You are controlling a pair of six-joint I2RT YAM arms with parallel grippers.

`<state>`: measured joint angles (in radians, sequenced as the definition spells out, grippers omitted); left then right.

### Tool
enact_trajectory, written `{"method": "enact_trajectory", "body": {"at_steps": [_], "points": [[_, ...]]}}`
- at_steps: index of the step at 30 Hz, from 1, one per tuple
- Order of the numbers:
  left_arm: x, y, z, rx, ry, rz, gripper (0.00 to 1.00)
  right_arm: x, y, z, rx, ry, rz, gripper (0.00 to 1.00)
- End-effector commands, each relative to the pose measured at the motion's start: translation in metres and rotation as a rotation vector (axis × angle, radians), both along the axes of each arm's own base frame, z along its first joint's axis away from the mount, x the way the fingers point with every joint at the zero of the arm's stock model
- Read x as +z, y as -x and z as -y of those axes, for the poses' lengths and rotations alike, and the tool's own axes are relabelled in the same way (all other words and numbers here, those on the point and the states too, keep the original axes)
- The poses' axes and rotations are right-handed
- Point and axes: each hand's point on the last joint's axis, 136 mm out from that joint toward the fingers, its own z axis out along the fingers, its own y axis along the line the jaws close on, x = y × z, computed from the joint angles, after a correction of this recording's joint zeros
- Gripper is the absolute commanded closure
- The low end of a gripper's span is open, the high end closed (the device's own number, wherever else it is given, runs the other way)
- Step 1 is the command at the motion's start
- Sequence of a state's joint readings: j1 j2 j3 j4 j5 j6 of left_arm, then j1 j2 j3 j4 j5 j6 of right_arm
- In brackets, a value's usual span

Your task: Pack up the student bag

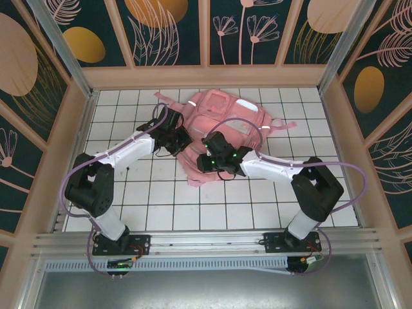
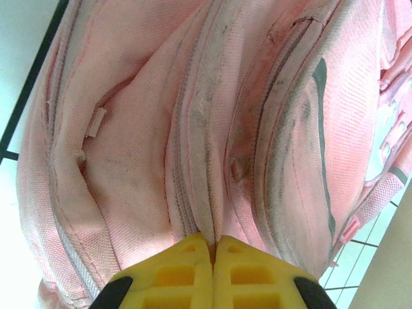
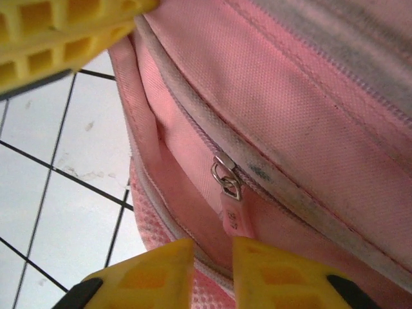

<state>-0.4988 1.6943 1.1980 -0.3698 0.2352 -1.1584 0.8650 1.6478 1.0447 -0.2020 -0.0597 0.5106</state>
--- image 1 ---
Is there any white slotted cable duct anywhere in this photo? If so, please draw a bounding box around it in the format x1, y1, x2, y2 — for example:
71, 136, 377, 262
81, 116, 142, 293
44, 257, 294, 276

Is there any small controller circuit board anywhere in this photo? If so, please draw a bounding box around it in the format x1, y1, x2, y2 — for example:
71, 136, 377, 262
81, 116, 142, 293
288, 254, 324, 274
106, 259, 135, 270

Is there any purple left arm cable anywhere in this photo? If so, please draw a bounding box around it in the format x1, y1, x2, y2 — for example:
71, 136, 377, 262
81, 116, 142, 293
61, 102, 173, 277

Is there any aluminium frame post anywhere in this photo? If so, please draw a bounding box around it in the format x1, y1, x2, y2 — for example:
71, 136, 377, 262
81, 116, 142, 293
25, 0, 99, 99
316, 0, 377, 94

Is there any grey metal panel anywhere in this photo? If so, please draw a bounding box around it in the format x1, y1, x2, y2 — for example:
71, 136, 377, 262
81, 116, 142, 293
19, 254, 398, 309

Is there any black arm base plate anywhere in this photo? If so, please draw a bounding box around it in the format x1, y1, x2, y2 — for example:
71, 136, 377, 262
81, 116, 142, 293
263, 232, 322, 255
92, 234, 152, 257

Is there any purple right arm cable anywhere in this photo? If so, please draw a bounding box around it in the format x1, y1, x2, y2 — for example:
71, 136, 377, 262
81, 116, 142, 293
207, 117, 369, 277

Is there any pink backpack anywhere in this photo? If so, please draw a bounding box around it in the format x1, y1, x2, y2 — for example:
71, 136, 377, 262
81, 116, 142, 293
153, 89, 297, 189

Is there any aluminium table side rail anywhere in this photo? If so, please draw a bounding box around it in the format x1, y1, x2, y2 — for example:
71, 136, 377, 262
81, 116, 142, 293
48, 91, 99, 233
318, 89, 368, 227

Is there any aluminium mounting rail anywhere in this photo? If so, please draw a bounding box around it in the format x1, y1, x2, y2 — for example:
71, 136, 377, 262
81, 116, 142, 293
31, 227, 384, 258

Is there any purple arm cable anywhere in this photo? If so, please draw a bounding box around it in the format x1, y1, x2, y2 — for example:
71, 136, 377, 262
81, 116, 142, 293
207, 117, 369, 277
61, 102, 173, 277

